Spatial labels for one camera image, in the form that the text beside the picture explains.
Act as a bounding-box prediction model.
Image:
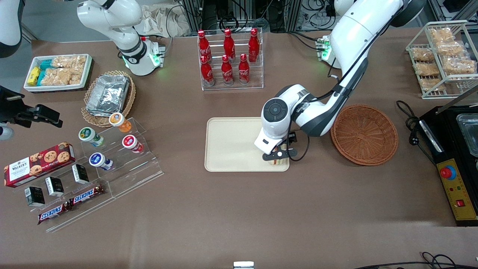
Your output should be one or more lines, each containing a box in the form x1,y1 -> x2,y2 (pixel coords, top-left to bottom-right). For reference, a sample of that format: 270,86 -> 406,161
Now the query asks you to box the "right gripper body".
0,86 -> 28,116

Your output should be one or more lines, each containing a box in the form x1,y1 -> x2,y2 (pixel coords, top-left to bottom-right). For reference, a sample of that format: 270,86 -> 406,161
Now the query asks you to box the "beige rectangular tray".
204,117 -> 290,173

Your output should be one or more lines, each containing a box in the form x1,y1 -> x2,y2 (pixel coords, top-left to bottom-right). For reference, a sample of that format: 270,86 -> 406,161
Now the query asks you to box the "white rectangular snack tray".
23,54 -> 93,93

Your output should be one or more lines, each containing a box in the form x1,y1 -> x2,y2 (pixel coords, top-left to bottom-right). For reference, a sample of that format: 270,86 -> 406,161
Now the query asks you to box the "brown round wicker basket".
330,104 -> 399,166

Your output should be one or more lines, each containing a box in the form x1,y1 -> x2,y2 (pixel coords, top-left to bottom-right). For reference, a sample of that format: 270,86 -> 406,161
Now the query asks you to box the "light tan wicker basket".
81,70 -> 136,128

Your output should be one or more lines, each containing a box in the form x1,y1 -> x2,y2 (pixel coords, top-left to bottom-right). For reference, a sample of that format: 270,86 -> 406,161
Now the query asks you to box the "green lid gum jar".
78,127 -> 105,147

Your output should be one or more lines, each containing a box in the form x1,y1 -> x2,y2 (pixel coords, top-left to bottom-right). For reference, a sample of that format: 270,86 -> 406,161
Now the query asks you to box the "red Walkers cookie box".
4,142 -> 76,188

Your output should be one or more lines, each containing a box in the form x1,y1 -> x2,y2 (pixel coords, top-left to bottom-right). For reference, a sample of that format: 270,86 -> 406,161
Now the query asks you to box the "clear acrylic bottle rack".
197,28 -> 264,91

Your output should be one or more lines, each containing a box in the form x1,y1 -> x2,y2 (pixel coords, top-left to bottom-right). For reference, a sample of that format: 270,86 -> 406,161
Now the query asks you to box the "stack of foil trays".
86,74 -> 130,116

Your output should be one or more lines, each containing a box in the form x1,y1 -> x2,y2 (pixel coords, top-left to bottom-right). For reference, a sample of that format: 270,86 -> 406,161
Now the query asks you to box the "blue lid gum jar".
89,152 -> 114,171

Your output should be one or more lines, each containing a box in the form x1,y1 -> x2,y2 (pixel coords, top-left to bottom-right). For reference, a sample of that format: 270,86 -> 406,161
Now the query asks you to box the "small black box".
24,186 -> 45,207
45,176 -> 65,197
72,164 -> 90,185

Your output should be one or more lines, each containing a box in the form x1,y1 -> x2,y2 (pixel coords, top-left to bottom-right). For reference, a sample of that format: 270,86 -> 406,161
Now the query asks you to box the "orange lid gum jar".
109,112 -> 132,133

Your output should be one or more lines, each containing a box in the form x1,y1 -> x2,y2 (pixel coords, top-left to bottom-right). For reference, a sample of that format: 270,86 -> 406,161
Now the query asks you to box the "red cola bottle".
221,55 -> 234,86
197,30 -> 211,62
200,55 -> 215,86
223,28 -> 236,62
238,53 -> 251,85
248,28 -> 260,63

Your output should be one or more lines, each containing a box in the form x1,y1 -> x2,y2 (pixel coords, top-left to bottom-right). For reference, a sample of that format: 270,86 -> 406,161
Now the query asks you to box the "red lid gum jar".
122,135 -> 144,154

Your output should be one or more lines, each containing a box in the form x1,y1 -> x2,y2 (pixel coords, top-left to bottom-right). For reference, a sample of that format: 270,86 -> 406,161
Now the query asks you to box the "Snickers chocolate bar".
37,202 -> 72,225
69,185 -> 106,206

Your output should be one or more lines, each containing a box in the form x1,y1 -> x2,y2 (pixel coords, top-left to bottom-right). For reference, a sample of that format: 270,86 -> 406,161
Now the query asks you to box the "clear acrylic stepped display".
15,118 -> 165,233

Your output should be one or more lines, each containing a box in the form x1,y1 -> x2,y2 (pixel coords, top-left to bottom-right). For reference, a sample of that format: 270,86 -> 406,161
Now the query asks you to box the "beige cloth bag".
134,4 -> 191,38

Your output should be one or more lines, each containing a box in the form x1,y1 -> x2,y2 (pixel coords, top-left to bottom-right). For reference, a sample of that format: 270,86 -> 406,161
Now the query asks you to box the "bagged fried snack pack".
420,77 -> 447,92
412,47 -> 435,62
443,56 -> 477,75
435,41 -> 465,56
429,28 -> 455,42
415,62 -> 439,77

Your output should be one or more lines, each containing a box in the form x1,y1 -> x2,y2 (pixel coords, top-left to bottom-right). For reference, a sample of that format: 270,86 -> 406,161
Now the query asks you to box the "black countertop appliance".
418,105 -> 478,227

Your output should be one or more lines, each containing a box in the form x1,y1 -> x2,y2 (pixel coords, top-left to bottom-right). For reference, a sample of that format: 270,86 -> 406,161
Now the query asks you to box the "yellow control panel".
437,159 -> 478,222

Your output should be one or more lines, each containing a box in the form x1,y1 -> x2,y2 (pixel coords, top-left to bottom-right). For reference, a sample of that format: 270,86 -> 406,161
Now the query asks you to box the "clear rectangular container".
456,113 -> 478,157

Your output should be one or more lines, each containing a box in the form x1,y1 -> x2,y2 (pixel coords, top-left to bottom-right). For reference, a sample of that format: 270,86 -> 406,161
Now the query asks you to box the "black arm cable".
286,11 -> 396,162

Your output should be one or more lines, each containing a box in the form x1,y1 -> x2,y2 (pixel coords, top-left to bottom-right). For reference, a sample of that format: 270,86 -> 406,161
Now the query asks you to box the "black power cable with plug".
396,100 -> 437,165

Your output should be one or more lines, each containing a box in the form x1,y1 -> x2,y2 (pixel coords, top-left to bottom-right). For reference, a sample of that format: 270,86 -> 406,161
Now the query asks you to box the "black aluminium frame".
179,0 -> 303,33

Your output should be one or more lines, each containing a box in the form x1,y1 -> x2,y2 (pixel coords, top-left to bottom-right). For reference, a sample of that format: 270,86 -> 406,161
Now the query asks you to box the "white wire rack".
406,21 -> 478,99

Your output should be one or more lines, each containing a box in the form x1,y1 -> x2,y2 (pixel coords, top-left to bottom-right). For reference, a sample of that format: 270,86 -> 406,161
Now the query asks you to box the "thin black cable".
355,252 -> 478,269

